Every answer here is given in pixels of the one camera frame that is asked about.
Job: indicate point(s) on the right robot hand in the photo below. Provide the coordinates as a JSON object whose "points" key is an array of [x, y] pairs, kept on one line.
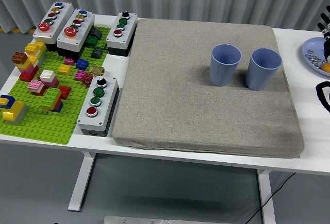
{"points": [[327, 28]]}

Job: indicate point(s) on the blue ribbed cup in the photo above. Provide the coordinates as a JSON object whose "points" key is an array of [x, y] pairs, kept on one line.
{"points": [[259, 77], [223, 72]]}

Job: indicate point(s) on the blue plate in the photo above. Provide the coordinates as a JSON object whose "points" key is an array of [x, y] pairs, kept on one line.
{"points": [[313, 45]]}

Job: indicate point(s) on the small orange object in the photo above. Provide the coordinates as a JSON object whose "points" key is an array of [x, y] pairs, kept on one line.
{"points": [[325, 67]]}

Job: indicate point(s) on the grey-brown mat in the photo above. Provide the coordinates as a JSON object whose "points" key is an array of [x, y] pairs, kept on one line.
{"points": [[180, 105]]}

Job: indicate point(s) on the white table leg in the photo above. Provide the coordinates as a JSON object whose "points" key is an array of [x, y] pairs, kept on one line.
{"points": [[266, 200], [82, 182]]}

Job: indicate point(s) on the four-button control box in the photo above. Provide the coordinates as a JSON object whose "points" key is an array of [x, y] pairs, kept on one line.
{"points": [[126, 34], [105, 105]]}

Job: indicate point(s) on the dark grey sloped brick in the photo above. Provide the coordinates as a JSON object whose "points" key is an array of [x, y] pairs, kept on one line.
{"points": [[96, 33]]}

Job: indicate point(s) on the brass pipe fitting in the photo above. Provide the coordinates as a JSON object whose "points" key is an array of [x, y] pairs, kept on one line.
{"points": [[96, 70]]}

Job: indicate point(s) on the dark green brick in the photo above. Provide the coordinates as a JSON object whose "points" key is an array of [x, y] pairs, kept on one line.
{"points": [[91, 41]]}

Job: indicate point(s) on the five-button control box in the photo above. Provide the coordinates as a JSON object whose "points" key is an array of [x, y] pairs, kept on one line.
{"points": [[58, 23], [83, 31]]}

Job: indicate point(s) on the red gear piece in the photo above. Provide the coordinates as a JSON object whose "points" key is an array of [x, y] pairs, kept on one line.
{"points": [[87, 80]]}

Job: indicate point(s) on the blue brick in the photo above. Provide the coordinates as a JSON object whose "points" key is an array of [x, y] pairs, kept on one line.
{"points": [[82, 64]]}

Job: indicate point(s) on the small magenta brick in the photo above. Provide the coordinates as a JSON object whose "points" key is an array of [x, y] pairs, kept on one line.
{"points": [[69, 61]]}

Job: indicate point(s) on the yellow brick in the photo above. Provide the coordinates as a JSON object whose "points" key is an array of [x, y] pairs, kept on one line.
{"points": [[64, 70]]}

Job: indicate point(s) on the white and pink brick stack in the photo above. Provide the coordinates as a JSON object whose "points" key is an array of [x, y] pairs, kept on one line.
{"points": [[49, 77]]}

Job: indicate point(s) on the green brick assembly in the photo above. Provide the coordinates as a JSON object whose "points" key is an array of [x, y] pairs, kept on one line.
{"points": [[51, 97]]}

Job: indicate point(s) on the pink and red brick stack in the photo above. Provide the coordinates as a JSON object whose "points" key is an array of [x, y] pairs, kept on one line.
{"points": [[36, 86]]}

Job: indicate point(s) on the multicolour brick tower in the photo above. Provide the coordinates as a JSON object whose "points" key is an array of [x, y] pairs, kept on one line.
{"points": [[29, 67]]}

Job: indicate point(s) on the green studded baseplate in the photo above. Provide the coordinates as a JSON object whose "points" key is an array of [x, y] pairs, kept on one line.
{"points": [[43, 128]]}

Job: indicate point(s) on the yellow floor tape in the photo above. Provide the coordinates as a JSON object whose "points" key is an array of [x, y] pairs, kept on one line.
{"points": [[15, 30]]}

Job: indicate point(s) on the blue yellow grey brick assembly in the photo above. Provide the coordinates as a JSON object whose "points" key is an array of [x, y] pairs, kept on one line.
{"points": [[14, 110]]}

